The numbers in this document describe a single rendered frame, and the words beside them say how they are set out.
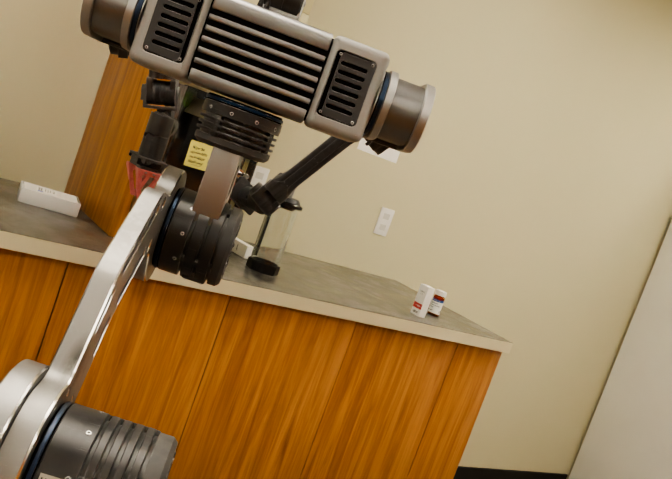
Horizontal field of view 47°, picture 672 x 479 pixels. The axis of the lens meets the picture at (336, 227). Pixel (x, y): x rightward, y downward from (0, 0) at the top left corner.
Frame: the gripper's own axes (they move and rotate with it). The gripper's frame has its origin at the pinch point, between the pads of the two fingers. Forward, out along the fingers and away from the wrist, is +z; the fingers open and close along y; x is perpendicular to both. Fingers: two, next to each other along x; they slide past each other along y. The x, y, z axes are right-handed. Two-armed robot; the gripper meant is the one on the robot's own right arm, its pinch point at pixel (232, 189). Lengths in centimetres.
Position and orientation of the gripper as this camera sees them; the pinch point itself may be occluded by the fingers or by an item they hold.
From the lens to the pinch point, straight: 229.1
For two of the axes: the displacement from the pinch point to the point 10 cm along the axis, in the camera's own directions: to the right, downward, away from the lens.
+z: -5.5, -2.5, 8.0
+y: -5.4, -6.2, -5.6
